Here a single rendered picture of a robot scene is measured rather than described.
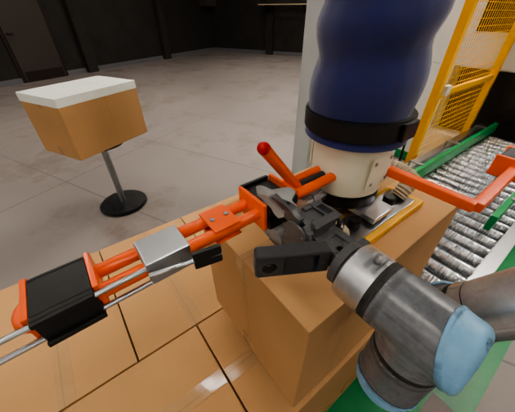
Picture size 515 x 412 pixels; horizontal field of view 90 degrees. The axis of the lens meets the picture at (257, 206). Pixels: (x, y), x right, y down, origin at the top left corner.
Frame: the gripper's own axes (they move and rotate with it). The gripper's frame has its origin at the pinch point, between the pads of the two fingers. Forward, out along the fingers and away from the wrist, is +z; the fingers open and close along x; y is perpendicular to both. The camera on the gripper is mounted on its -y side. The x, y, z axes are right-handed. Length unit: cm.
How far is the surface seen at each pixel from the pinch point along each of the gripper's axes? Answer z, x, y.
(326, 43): 3.0, 25.7, 17.0
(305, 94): 102, -18, 119
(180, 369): 8, -58, -23
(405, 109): -9.9, 16.3, 25.5
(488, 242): -29, -58, 118
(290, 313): -15.4, -12.9, -4.1
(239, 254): 1.7, -12.9, -3.7
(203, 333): 14, -58, -12
